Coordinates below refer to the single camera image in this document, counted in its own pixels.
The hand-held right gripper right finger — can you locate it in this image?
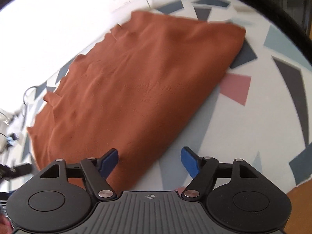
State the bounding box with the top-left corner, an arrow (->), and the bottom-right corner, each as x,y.
181,147 -> 260,201

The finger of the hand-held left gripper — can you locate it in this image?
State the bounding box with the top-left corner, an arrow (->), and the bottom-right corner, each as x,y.
0,163 -> 33,179

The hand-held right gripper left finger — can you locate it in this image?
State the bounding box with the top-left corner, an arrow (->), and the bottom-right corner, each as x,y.
39,149 -> 119,201

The rust brown garment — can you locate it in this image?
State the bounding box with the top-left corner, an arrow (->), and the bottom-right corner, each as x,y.
26,11 -> 246,192

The blue-grey small device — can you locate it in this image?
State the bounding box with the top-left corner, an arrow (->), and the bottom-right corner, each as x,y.
6,133 -> 21,147

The thin black cable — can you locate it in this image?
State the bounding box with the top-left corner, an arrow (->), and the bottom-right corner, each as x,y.
23,86 -> 41,106

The black braided cable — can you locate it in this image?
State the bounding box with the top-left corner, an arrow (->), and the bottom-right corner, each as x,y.
205,0 -> 312,67

